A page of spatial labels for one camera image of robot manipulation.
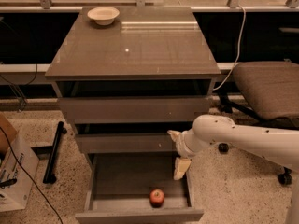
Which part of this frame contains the black floor cable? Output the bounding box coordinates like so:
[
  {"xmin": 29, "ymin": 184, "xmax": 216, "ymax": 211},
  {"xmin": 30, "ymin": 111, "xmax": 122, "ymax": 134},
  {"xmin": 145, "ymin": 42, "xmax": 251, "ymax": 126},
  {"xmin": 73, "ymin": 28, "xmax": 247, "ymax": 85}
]
[{"xmin": 0, "ymin": 126, "xmax": 64, "ymax": 224}]

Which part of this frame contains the white cable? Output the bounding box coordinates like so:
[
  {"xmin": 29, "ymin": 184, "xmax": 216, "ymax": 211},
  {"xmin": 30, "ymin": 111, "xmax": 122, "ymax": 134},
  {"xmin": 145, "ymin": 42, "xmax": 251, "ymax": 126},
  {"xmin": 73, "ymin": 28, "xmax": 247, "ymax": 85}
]
[{"xmin": 212, "ymin": 4, "xmax": 247, "ymax": 91}]

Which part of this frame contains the red apple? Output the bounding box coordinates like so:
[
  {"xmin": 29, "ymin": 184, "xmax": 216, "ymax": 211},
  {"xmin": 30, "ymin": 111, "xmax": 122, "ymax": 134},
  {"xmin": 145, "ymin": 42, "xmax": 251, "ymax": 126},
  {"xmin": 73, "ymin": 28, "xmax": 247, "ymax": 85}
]
[{"xmin": 149, "ymin": 189, "xmax": 164, "ymax": 207}]

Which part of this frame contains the grey top drawer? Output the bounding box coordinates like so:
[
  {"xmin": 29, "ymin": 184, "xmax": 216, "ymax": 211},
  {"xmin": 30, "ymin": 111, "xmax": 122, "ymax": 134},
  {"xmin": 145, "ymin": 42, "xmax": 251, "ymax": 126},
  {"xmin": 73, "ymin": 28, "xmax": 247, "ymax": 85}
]
[{"xmin": 59, "ymin": 79, "xmax": 211, "ymax": 124}]

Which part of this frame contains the black metal bar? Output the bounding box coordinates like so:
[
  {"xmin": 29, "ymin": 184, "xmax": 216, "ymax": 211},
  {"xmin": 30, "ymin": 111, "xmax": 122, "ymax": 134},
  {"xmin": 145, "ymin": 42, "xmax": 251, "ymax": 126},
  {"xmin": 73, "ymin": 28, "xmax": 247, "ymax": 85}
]
[{"xmin": 43, "ymin": 121, "xmax": 67, "ymax": 184}]

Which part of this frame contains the brown cardboard box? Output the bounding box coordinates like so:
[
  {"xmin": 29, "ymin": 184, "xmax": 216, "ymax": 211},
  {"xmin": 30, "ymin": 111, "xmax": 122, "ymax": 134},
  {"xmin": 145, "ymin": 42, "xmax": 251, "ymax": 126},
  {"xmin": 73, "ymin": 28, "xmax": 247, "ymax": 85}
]
[{"xmin": 0, "ymin": 113, "xmax": 17, "ymax": 155}]

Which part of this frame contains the grey office chair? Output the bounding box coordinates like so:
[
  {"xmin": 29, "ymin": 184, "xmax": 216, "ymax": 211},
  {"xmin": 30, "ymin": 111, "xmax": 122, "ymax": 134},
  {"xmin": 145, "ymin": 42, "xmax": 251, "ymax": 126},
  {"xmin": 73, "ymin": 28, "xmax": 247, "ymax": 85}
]
[{"xmin": 217, "ymin": 61, "xmax": 299, "ymax": 186}]

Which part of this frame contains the grey drawer cabinet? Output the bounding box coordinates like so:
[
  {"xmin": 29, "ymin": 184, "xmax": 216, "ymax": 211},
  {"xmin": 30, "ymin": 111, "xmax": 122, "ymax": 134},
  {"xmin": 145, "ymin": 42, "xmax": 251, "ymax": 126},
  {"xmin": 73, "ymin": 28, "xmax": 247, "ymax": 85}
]
[{"xmin": 45, "ymin": 6, "xmax": 221, "ymax": 173}]

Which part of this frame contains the grey middle drawer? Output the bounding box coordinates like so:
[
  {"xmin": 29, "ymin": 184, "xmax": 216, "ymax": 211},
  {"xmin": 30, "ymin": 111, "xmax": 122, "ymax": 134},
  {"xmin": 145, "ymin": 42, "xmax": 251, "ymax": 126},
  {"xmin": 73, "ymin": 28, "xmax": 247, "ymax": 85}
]
[{"xmin": 75, "ymin": 121, "xmax": 192, "ymax": 153}]

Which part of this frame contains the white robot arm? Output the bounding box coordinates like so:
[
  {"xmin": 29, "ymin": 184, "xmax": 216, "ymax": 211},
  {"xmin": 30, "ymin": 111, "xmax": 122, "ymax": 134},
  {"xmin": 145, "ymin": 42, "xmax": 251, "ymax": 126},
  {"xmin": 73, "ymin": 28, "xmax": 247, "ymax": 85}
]
[{"xmin": 167, "ymin": 115, "xmax": 299, "ymax": 180}]

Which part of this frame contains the white cardboard box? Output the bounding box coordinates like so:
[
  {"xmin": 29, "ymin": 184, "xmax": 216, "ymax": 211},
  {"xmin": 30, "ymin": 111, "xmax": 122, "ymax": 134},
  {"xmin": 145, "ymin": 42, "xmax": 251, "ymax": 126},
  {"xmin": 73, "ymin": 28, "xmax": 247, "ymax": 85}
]
[{"xmin": 0, "ymin": 133, "xmax": 39, "ymax": 212}]

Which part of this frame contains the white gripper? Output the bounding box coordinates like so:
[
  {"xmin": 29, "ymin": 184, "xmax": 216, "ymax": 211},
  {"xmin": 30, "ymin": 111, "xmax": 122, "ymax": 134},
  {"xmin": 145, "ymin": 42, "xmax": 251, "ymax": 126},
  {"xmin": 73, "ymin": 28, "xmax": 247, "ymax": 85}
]
[{"xmin": 167, "ymin": 129, "xmax": 212, "ymax": 180}]

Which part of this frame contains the white bowl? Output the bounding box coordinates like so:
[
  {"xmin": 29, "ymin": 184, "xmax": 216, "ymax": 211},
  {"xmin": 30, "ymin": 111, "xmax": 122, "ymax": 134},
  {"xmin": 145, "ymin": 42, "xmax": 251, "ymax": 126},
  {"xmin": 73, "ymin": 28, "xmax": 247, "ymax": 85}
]
[{"xmin": 87, "ymin": 7, "xmax": 120, "ymax": 26}]

